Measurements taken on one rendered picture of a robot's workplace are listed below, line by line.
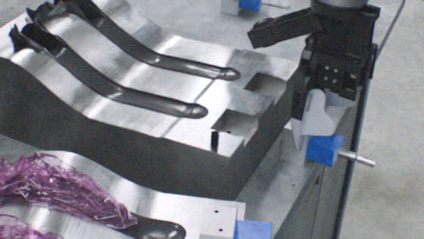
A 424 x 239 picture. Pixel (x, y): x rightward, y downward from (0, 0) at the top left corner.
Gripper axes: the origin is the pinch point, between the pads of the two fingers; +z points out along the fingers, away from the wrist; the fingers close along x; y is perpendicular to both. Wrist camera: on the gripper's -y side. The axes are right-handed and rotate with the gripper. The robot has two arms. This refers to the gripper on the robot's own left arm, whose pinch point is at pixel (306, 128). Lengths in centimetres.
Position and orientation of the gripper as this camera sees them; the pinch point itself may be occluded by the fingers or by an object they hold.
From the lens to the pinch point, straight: 101.2
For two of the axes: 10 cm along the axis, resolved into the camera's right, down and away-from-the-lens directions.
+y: 8.7, 3.0, -3.8
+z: -0.7, 8.5, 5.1
